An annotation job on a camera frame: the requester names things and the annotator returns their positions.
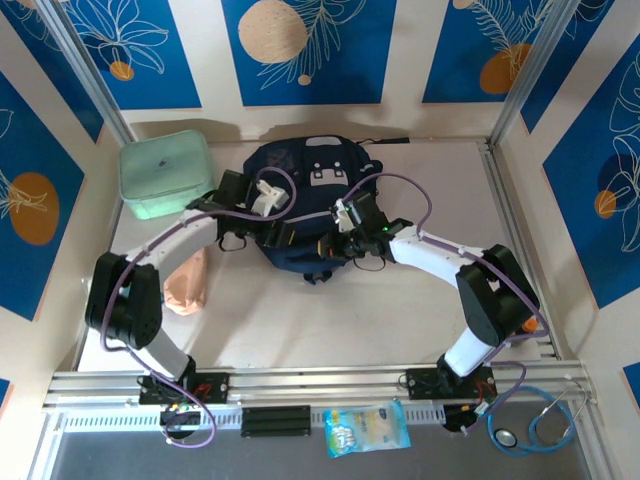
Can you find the navy blue backpack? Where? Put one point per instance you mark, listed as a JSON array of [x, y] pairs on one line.
[[295, 260]]

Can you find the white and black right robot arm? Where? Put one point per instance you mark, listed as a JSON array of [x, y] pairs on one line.
[[430, 250]]

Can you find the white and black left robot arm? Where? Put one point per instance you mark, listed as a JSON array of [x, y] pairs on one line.
[[170, 240]]

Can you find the mint green lunch box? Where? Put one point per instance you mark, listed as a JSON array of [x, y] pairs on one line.
[[165, 170]]

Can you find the black ribbed block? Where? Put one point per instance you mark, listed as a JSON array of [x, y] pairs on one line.
[[275, 421]]

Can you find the brown bottle with orange cap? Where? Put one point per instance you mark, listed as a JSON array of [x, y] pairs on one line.
[[530, 326]]

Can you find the snack packet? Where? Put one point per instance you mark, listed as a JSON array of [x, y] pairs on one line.
[[365, 430]]

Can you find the blue stethoscope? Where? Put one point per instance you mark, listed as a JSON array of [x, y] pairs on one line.
[[505, 439]]

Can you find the white right camera bracket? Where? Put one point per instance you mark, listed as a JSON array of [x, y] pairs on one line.
[[342, 220]]

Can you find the white camera bracket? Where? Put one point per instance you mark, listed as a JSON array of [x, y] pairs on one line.
[[270, 200], [342, 220]]

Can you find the white left camera bracket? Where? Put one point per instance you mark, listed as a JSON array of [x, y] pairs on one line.
[[270, 200]]

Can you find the aluminium mounting rail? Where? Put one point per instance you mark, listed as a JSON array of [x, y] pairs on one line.
[[325, 380]]

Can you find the aluminium side rail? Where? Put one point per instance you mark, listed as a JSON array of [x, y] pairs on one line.
[[492, 162]]

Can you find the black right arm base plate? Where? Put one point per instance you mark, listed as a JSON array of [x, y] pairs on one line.
[[420, 382]]

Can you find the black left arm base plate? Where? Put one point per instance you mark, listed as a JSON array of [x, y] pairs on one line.
[[215, 387]]

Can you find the aluminium frame post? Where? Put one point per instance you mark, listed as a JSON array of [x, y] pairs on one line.
[[87, 70], [535, 70]]

